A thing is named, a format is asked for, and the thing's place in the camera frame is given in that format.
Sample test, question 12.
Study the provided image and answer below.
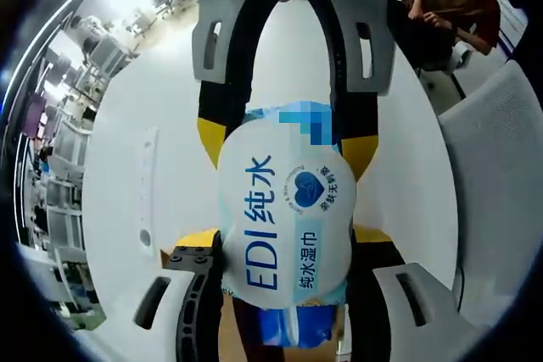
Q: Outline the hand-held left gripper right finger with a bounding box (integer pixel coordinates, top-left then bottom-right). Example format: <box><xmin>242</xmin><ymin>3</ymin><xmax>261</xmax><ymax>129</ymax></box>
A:
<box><xmin>345</xmin><ymin>226</ymin><xmax>483</xmax><ymax>362</ymax></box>

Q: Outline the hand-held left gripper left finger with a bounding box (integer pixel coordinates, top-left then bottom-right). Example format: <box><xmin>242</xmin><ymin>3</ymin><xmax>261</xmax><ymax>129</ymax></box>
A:
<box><xmin>99</xmin><ymin>229</ymin><xmax>225</xmax><ymax>362</ymax></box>

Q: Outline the brown cardboard shoe box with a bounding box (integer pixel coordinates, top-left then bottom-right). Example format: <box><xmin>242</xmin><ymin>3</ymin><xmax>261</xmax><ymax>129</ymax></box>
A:
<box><xmin>159</xmin><ymin>247</ymin><xmax>355</xmax><ymax>362</ymax></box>

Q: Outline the blue white wet wipes pack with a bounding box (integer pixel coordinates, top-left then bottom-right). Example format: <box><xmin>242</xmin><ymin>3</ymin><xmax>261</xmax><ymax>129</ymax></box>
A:
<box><xmin>216</xmin><ymin>98</ymin><xmax>358</xmax><ymax>347</ymax></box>

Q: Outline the white table power strip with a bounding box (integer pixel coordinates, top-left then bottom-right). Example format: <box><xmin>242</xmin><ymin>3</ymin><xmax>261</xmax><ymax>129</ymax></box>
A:
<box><xmin>136</xmin><ymin>126</ymin><xmax>159</xmax><ymax>258</ymax></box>

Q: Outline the grey mesh office chair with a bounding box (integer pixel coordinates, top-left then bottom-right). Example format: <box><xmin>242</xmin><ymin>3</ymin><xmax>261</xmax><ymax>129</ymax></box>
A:
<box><xmin>436</xmin><ymin>58</ymin><xmax>543</xmax><ymax>329</ymax></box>

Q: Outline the row of white office chairs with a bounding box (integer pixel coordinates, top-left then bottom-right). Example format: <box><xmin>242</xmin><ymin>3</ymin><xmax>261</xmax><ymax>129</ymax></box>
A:
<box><xmin>25</xmin><ymin>14</ymin><xmax>128</xmax><ymax>261</ymax></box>

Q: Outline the purple wall screen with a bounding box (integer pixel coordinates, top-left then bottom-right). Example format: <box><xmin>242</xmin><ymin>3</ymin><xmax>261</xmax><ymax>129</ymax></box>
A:
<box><xmin>23</xmin><ymin>94</ymin><xmax>48</xmax><ymax>138</ymax></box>

